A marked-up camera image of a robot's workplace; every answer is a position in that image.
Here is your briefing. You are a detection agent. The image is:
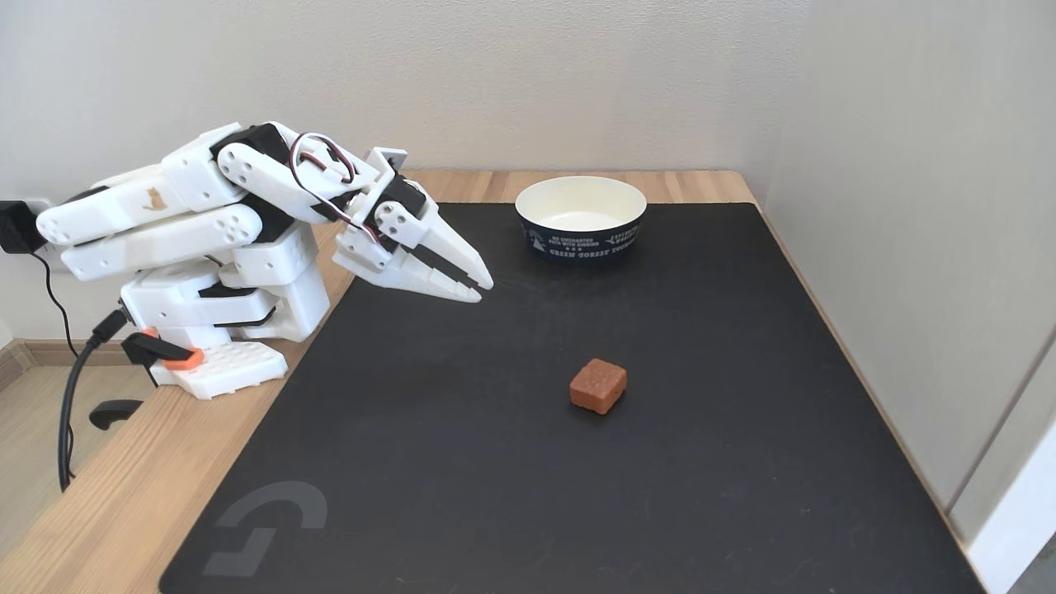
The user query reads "brown cube toy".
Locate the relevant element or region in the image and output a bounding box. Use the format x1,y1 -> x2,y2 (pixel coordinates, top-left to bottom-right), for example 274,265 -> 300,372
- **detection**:
568,357 -> 629,416

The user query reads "white and navy paper bowl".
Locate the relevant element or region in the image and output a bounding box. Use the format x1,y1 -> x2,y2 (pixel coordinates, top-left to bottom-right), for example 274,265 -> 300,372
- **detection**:
515,175 -> 648,264

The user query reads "black and orange clamp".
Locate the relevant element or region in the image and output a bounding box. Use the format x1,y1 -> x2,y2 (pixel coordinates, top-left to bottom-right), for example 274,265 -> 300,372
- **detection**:
88,329 -> 205,432

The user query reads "black desk mat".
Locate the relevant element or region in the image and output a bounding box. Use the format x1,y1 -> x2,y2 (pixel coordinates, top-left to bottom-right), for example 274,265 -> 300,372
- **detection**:
158,202 -> 988,594

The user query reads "wooden baseboard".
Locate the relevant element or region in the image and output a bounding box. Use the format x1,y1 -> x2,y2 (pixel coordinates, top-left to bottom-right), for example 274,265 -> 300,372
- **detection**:
0,337 -> 126,394

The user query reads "black power adapter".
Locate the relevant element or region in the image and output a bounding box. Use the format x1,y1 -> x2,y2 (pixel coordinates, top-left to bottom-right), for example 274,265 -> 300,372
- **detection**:
0,200 -> 42,255

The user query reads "red black white servo wire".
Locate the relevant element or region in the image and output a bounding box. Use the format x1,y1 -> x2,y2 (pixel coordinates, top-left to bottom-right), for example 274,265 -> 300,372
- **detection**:
288,132 -> 385,245

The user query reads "thin black adapter cord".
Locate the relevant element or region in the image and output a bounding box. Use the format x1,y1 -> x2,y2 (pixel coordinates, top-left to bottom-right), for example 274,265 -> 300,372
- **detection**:
31,251 -> 80,337

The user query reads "thick black cable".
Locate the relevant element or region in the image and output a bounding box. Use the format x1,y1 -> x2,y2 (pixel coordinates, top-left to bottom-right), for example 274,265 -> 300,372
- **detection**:
56,309 -> 130,494

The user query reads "white door frame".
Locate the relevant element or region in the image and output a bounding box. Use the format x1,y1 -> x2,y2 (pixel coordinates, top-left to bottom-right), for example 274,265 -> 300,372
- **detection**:
947,328 -> 1056,594

